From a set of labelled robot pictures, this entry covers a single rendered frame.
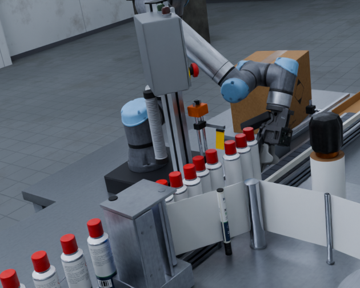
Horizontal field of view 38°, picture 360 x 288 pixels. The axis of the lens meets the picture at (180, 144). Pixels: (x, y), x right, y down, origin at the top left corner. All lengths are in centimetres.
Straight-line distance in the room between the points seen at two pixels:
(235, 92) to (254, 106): 57
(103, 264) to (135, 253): 13
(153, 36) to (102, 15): 964
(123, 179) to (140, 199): 71
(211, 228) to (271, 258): 17
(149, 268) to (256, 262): 31
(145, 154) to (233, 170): 43
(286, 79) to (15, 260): 99
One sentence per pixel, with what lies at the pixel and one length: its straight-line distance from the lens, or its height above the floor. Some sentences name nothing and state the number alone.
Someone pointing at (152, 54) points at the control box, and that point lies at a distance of 134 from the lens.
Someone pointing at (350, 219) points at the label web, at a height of 102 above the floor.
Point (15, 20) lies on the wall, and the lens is 971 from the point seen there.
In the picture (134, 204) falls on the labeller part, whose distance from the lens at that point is 115.
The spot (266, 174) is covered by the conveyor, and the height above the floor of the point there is 88.
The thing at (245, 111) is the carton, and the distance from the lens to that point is 217.
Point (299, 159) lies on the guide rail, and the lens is 180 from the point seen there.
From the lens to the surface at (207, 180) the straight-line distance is 147.
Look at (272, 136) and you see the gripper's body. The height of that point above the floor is 104.
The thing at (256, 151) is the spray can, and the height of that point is 101.
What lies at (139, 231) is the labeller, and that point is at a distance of 113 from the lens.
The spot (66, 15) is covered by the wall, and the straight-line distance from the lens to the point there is 1037.
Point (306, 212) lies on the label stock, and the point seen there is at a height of 100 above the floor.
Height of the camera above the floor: 168
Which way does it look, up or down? 22 degrees down
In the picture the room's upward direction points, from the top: 9 degrees counter-clockwise
